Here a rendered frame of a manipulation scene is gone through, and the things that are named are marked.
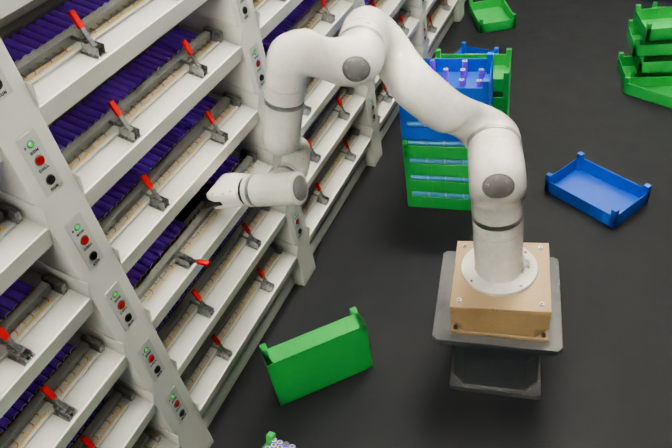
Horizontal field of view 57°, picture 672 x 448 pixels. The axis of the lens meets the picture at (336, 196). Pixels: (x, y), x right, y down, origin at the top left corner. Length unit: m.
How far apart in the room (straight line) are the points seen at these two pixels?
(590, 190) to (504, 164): 1.23
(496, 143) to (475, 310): 0.45
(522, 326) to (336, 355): 0.54
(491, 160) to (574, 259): 0.99
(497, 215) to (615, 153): 1.33
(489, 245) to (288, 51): 0.66
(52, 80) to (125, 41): 0.17
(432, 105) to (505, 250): 0.43
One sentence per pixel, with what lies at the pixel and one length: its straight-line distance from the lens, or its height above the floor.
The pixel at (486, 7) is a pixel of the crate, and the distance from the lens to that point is 3.91.
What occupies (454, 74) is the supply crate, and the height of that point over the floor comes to 0.48.
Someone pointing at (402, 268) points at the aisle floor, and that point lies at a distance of 2.19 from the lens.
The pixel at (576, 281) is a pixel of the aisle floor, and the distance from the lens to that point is 2.18.
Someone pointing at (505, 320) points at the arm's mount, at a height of 0.35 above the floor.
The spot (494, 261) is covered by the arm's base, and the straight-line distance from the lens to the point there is 1.55.
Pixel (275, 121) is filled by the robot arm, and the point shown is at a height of 0.89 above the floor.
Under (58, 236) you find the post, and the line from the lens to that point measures 1.25.
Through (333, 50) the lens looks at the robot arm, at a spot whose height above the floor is 1.07.
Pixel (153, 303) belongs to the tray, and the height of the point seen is 0.55.
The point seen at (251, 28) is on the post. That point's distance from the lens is 1.68.
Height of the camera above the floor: 1.60
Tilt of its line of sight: 39 degrees down
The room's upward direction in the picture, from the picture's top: 11 degrees counter-clockwise
